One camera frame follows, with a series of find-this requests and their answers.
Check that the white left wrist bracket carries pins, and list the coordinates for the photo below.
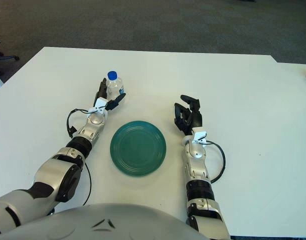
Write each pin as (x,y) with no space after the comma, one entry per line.
(101,103)

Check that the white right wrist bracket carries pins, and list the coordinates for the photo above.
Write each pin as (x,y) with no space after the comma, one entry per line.
(199,136)

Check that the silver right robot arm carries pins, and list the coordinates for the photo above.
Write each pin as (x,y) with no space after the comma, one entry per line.
(198,172)

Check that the black office chair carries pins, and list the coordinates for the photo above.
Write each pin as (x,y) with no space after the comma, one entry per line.
(3,57)

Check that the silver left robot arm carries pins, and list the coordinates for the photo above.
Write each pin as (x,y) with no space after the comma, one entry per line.
(50,172)

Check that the silver robot torso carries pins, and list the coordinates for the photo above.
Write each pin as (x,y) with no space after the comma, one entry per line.
(93,222)

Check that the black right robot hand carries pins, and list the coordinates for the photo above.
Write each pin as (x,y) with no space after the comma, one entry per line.
(193,118)

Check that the clear bottle with blue cap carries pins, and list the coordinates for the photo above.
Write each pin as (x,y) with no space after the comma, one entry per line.
(115,86)

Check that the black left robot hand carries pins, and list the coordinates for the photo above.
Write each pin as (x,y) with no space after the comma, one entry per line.
(102,90)

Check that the green round plate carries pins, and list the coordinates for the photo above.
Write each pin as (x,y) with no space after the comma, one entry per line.
(138,148)

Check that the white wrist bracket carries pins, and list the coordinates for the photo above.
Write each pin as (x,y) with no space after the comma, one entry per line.
(199,136)
(101,103)

